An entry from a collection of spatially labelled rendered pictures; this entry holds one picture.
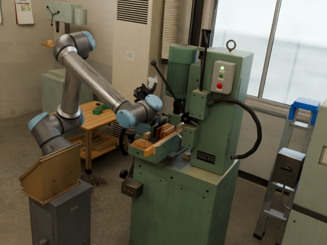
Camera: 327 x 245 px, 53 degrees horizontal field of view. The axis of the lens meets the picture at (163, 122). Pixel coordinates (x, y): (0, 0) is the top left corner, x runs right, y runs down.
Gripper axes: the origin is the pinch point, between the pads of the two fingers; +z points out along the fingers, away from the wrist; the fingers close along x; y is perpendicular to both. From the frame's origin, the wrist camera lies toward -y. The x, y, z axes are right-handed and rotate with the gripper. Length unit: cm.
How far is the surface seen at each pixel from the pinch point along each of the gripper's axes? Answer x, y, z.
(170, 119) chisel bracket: 13.3, -30.1, -1.5
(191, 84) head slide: -15.1, -20.2, 2.0
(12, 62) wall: 241, 44, 192
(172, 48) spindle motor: -18.3, -1.3, 16.4
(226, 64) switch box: -43.7, -15.9, -7.6
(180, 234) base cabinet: 41, -69, -58
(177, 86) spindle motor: -7.0, -16.4, 4.0
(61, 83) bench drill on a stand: 180, -7, 144
